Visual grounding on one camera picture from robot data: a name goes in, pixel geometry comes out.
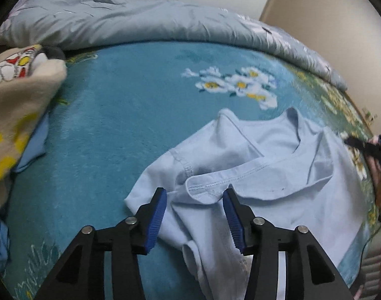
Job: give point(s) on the blue floral plush blanket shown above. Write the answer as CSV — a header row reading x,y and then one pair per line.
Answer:
x,y
123,107

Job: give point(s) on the grey-blue floral quilt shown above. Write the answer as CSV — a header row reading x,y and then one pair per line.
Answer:
x,y
80,24

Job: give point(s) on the light blue printed t-shirt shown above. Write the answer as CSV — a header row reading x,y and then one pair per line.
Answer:
x,y
289,170

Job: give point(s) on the beige fleece cartoon garment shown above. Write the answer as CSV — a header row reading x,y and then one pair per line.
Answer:
x,y
29,79

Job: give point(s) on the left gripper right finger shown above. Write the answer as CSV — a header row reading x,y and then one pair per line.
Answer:
x,y
310,274

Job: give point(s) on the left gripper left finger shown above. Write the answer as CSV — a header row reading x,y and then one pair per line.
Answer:
x,y
79,272

